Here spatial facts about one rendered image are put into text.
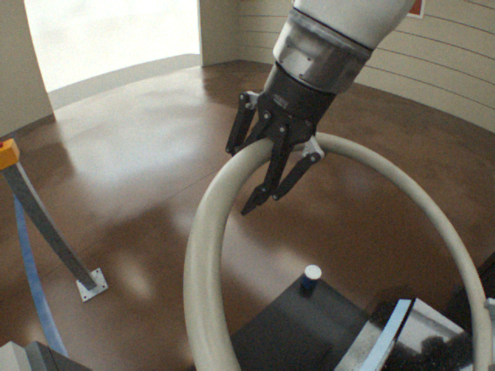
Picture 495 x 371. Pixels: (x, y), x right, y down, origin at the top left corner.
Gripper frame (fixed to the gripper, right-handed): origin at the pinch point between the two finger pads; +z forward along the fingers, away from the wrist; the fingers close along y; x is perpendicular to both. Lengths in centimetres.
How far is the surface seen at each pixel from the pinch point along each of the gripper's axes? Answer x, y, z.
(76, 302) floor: -46, -47, 149
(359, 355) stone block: 10, 46, 25
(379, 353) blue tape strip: 12, 48, 20
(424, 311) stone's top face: 29, 53, 15
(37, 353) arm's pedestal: -51, -7, 47
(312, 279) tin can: 67, 37, 89
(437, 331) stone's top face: 25, 59, 13
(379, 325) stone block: 21, 46, 24
